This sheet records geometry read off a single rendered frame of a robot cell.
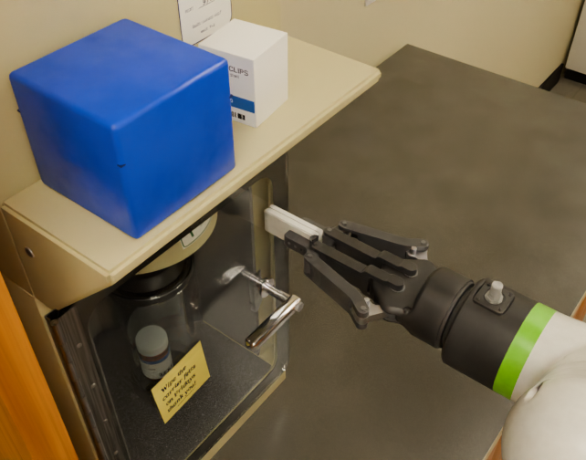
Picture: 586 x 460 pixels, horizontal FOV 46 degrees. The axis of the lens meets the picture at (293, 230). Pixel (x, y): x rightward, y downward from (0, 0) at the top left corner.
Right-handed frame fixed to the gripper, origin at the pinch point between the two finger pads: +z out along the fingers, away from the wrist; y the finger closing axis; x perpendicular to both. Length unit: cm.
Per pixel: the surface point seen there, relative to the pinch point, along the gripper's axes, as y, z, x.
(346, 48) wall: -83, 48, 29
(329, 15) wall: -76, 48, 17
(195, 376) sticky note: 13.7, 3.6, 14.9
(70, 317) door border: 25.7, 3.6, -6.9
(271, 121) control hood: 8.2, -4.1, -20.1
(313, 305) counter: -19.0, 10.2, 36.9
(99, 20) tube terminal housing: 16.1, 4.7, -29.1
